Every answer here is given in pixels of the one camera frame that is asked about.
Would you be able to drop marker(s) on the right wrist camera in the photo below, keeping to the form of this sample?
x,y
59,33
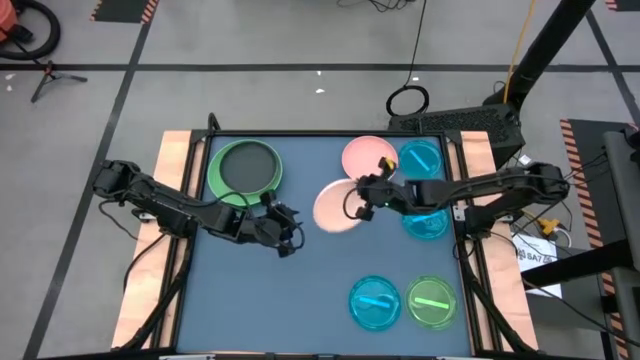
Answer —
x,y
380,189

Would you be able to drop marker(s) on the thick black pole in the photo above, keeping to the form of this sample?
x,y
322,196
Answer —
x,y
550,45

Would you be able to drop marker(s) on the black aluminium table frame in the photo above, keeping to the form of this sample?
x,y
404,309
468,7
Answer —
x,y
300,133

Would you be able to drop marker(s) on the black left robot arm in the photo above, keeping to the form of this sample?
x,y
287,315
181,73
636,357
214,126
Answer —
x,y
165,205

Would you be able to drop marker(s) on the small cyan translucent plate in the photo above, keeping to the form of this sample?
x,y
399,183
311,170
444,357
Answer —
x,y
425,228
430,150
375,315

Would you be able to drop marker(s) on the orange shop vacuum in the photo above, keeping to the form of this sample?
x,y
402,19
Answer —
x,y
15,25

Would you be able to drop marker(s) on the small green translucent plate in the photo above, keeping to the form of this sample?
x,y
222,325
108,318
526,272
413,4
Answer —
x,y
431,317

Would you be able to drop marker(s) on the white printed paper sheet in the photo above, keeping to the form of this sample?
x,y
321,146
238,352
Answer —
x,y
537,260

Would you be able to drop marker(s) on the black vented computer case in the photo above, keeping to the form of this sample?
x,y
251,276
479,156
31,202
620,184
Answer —
x,y
450,125

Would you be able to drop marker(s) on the pale pink plastic plate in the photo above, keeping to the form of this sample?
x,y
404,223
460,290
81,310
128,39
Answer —
x,y
330,210
362,155

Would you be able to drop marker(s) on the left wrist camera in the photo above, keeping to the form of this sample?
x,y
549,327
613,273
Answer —
x,y
267,222

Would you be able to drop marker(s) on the dark gray plastic plate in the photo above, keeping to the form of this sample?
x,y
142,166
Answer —
x,y
247,169

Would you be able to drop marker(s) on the black hazard-striped floor mat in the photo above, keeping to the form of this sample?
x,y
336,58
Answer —
x,y
625,4
585,150
120,10

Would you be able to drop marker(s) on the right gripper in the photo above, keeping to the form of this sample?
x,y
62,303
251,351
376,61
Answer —
x,y
382,192

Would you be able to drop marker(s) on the black tripod stand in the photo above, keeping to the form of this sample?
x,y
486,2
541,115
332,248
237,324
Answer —
x,y
50,75

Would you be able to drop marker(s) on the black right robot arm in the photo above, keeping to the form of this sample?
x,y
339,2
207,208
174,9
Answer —
x,y
475,187

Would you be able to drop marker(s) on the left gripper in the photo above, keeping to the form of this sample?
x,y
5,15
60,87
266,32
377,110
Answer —
x,y
260,227

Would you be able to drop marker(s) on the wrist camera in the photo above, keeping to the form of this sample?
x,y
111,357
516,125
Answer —
x,y
380,189
267,222

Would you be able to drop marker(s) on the wooden side board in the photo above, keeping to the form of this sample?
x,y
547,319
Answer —
x,y
500,280
150,240

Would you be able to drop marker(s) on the large light green plate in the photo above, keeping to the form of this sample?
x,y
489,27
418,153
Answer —
x,y
218,192

